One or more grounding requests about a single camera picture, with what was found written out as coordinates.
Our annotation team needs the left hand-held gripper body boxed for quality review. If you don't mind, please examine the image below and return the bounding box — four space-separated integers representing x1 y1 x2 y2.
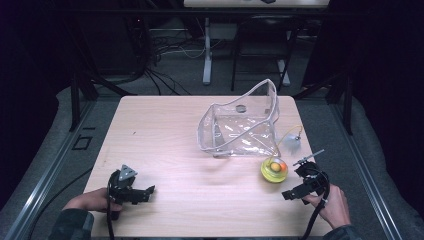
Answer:
106 164 150 221

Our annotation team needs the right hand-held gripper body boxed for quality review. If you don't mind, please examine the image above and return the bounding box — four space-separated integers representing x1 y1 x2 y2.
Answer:
292 148 331 206

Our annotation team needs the person's right hand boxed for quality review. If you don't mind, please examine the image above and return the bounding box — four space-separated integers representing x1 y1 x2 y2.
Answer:
302 184 352 230

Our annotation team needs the person's left hand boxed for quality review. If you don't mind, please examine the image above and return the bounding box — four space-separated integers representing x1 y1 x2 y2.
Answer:
62 187 124 214

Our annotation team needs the yellow round toy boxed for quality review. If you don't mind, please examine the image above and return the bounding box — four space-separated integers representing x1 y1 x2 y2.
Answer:
260 156 290 185

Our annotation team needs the clear plastic zipper bag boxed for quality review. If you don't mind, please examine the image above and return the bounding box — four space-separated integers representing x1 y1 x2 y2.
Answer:
196 78 282 159

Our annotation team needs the black metal stand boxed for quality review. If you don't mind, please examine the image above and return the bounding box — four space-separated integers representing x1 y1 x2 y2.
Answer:
292 71 355 136
67 71 138 133

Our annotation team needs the white table leg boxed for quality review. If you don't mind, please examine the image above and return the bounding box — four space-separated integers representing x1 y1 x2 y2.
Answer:
201 17 214 86

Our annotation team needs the black chair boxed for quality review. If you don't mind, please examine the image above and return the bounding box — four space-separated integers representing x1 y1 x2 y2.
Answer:
229 14 302 93

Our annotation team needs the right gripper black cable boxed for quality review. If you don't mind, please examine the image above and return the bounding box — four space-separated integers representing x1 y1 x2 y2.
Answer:
299 169 332 240

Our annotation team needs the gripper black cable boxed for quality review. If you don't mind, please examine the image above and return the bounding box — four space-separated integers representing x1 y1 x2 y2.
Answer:
299 169 332 240
105 179 116 240

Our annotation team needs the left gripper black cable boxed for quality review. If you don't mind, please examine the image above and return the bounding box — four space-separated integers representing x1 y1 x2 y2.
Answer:
105 179 116 240

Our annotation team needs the aluminium floor rail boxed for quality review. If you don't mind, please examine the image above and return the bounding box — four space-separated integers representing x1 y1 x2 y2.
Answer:
329 101 405 240
2 99 98 240

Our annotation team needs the black floor cable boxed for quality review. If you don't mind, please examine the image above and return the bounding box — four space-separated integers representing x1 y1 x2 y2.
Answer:
25 165 95 240

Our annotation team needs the bundle of floor cables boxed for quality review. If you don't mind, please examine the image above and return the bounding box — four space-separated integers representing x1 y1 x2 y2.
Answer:
126 16 224 97

